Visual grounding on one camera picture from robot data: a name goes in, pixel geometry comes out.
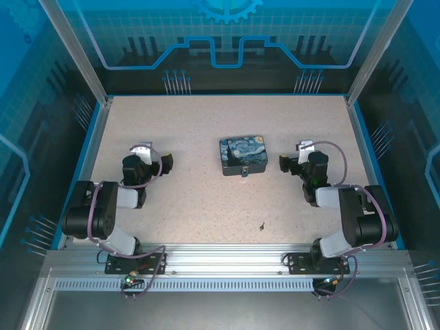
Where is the aluminium mounting rail beam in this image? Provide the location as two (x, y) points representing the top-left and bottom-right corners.
(44, 242), (412, 280)

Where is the aluminium table side rail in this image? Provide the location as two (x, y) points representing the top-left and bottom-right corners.
(343, 95), (402, 250)
(56, 96), (114, 250)

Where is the grey metal sheet panel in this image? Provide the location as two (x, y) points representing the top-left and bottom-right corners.
(44, 290), (413, 330)

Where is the aluminium frame bar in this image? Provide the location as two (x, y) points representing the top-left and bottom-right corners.
(398, 269), (436, 330)
(20, 267), (56, 330)

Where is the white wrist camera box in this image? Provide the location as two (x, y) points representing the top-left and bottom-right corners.
(297, 139), (316, 164)
(131, 140), (154, 166)

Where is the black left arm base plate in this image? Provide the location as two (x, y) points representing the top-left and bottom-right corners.
(104, 252), (168, 276)

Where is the starry night painted tin box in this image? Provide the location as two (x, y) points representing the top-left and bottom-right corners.
(219, 135), (270, 177)

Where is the slotted grey cable duct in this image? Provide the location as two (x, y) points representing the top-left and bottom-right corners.
(53, 278), (316, 292)

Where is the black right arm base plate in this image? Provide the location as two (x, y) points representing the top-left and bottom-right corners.
(285, 252), (351, 276)

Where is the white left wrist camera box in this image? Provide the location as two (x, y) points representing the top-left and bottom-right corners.
(131, 140), (154, 166)

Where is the aluminium frame post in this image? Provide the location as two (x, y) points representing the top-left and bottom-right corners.
(38, 0), (114, 106)
(344, 0), (416, 106)

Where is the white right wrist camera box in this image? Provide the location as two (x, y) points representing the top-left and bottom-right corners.
(297, 139), (316, 164)

